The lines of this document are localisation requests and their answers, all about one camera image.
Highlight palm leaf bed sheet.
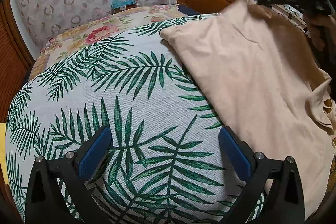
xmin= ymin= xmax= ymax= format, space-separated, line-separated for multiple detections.
xmin=6 ymin=15 xmax=244 ymax=223

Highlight cardboard box with blue items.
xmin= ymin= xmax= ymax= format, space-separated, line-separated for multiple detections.
xmin=111 ymin=0 xmax=137 ymax=14

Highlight peach printed t-shirt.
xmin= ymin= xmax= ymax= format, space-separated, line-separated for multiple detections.
xmin=160 ymin=0 xmax=335 ymax=217

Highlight wooden louvered wardrobe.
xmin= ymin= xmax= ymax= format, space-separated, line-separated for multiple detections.
xmin=0 ymin=0 xmax=34 ymax=123

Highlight person's right hand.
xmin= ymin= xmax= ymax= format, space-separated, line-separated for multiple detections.
xmin=304 ymin=15 xmax=335 ymax=51

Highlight yellow plush toy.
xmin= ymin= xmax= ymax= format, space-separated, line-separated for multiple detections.
xmin=0 ymin=123 xmax=9 ymax=184

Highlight floral blanket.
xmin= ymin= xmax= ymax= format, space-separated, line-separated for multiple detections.
xmin=29 ymin=5 xmax=185 ymax=80

